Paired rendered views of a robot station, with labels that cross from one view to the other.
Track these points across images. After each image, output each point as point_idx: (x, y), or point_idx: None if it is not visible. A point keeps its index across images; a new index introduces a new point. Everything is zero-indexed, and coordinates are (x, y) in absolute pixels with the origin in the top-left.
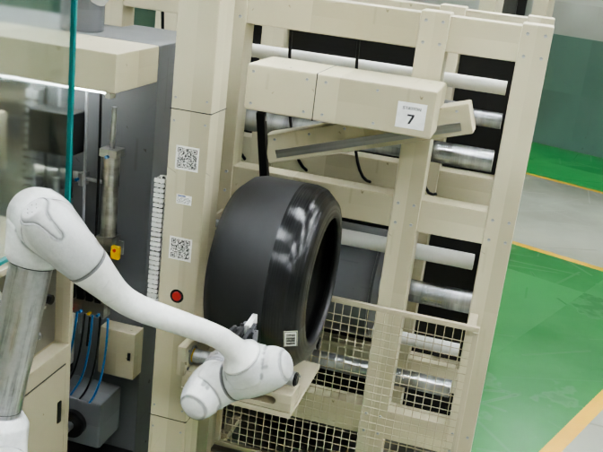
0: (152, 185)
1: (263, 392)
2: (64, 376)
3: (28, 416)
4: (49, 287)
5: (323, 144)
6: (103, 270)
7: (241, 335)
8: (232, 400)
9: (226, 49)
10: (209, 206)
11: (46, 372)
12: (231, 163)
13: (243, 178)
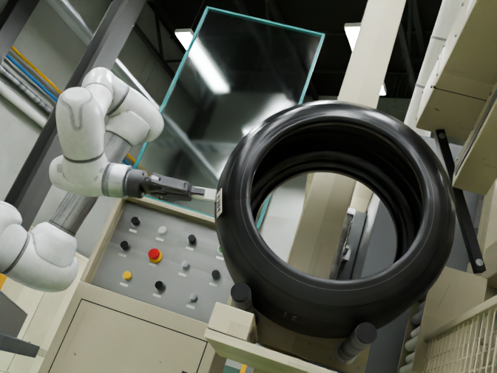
0: (373, 243)
1: (56, 123)
2: (200, 351)
3: (141, 343)
4: (227, 272)
5: (477, 126)
6: (89, 87)
7: (185, 195)
8: (63, 156)
9: (373, 66)
10: (327, 188)
11: (179, 325)
12: (484, 245)
13: (489, 254)
